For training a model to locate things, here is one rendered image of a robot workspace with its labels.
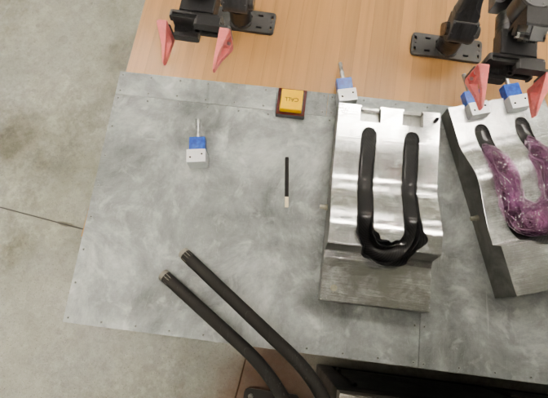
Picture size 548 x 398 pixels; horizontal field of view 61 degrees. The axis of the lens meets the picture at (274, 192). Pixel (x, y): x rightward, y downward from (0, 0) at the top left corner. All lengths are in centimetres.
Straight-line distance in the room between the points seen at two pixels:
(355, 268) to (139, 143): 67
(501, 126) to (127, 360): 161
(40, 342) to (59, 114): 102
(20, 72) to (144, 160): 139
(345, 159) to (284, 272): 33
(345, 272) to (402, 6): 82
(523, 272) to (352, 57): 72
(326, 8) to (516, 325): 101
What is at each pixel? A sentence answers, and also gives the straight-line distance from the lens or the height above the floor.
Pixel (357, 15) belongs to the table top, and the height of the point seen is 80.
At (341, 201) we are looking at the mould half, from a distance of 112.
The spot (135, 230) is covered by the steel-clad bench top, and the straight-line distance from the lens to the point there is 127.
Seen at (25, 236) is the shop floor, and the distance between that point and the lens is 230.
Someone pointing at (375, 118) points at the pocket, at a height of 86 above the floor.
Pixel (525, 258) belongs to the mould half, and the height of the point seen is 91.
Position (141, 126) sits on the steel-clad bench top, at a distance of 135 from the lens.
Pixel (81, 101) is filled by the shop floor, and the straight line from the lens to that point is 241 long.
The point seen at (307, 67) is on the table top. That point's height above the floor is 80.
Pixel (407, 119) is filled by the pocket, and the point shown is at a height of 86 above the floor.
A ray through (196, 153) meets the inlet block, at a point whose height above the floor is 85.
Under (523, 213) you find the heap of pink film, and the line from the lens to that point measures 127.
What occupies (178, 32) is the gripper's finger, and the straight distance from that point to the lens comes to 99.
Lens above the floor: 199
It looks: 75 degrees down
